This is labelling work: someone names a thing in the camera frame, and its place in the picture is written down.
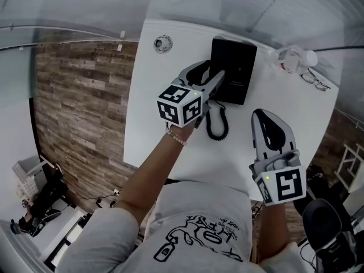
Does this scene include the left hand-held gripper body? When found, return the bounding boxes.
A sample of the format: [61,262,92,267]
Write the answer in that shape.
[156,76,213,129]

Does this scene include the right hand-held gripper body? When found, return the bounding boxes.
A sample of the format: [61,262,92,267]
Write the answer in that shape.
[249,149,308,207]

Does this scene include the black telephone handset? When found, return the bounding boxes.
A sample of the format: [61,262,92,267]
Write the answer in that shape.
[209,37,231,102]

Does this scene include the person's left forearm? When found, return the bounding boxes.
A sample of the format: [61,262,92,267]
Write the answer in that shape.
[116,121,197,210]

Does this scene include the person's right forearm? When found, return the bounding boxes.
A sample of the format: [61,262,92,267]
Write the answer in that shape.
[257,202,291,264]

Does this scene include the black telephone base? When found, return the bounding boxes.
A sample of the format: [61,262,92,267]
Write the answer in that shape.
[224,38,258,106]

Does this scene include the white table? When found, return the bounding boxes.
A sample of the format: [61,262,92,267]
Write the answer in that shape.
[122,18,342,202]

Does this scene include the black office chair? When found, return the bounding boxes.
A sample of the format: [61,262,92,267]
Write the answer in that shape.
[300,198,357,267]

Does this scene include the black-framed glasses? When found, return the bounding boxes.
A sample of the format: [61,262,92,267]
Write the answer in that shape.
[300,68,332,92]

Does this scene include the white wooden rack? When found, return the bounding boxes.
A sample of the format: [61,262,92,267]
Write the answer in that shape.
[333,143,364,193]

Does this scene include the clear plastic water bottle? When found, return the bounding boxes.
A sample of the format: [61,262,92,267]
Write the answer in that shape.
[268,44,319,75]

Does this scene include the person's white printed t-shirt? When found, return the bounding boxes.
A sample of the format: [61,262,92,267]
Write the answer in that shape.
[56,180,313,273]

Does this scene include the white venetian blind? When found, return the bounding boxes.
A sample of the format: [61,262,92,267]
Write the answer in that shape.
[36,0,268,37]
[255,0,364,68]

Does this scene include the black stand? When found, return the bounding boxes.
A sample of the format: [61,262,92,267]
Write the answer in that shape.
[18,163,69,238]

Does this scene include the white plastic basket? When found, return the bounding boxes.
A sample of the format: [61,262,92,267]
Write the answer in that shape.
[11,155,44,203]

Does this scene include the beaded bracelet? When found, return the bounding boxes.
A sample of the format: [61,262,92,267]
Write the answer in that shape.
[165,127,189,146]

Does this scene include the round table cable grommet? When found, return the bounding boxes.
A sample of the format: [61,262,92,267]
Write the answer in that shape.
[153,34,174,55]

